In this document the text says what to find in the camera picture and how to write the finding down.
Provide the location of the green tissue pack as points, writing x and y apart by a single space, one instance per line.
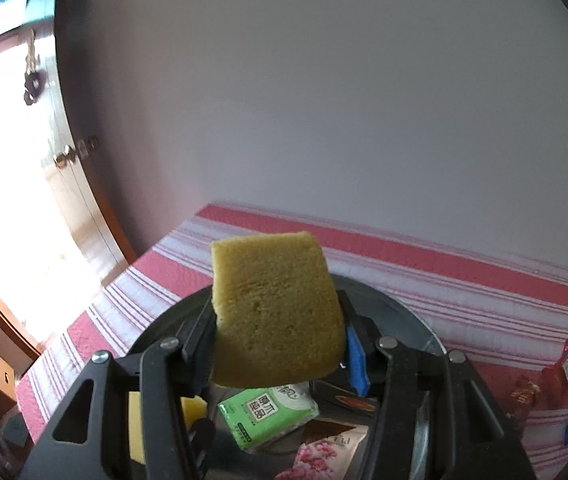
264 415

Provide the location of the yellow wedge sponge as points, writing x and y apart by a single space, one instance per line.
274 310

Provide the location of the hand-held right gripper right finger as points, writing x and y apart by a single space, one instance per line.
359 365

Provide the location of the red white striped tablecloth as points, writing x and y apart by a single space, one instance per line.
464 280

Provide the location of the round black metal tin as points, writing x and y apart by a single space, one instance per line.
404 320

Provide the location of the wooden door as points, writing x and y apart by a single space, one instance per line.
14 210

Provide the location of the cardboard box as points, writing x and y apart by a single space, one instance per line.
4 380

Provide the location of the dark hanging door ornament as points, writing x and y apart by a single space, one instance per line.
33 85

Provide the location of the plain yellow sponge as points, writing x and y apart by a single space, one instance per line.
194 407

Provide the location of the pink floral packet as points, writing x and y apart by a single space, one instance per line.
319 455

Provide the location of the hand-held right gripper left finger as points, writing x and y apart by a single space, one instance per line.
199 350

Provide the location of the black box red emblem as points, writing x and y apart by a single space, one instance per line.
344 400

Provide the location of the red snack packet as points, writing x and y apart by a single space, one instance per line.
526 397
561 367

